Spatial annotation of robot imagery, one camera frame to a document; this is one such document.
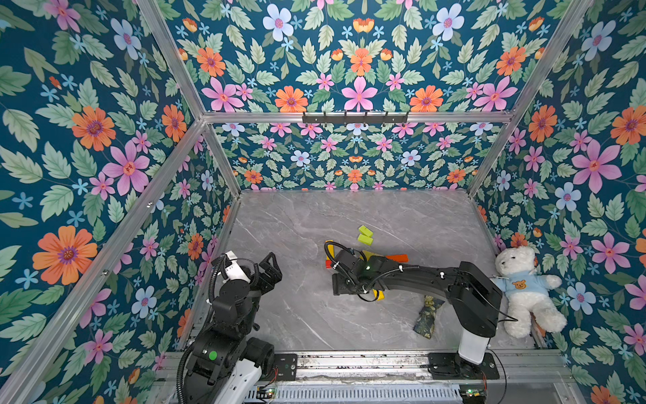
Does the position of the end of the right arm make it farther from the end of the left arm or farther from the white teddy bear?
the white teddy bear

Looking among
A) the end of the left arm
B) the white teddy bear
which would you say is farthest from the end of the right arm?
the white teddy bear

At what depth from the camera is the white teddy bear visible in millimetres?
738
